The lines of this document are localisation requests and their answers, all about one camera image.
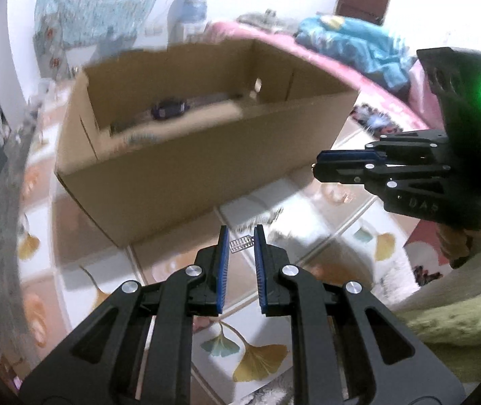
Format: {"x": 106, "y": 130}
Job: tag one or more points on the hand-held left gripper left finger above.
{"x": 222, "y": 270}

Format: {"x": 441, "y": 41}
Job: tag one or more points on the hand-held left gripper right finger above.
{"x": 260, "y": 270}

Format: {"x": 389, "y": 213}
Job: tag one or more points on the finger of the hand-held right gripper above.
{"x": 413, "y": 194}
{"x": 341, "y": 157}

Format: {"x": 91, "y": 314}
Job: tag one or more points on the small silver comb clip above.
{"x": 242, "y": 244}

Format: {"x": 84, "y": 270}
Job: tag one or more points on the brown cardboard box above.
{"x": 181, "y": 177}

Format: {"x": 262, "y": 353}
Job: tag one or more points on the person's right hand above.
{"x": 451, "y": 240}

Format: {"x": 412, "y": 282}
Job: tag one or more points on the blue printed blanket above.
{"x": 350, "y": 38}

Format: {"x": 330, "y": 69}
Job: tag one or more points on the green fluffy garment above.
{"x": 468, "y": 333}

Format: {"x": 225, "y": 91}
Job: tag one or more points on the grey fluffy blanket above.
{"x": 263, "y": 19}

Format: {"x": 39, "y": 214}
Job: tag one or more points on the blue water bottle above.
{"x": 194, "y": 4}

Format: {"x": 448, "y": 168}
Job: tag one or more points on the turquoise patterned curtain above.
{"x": 97, "y": 4}

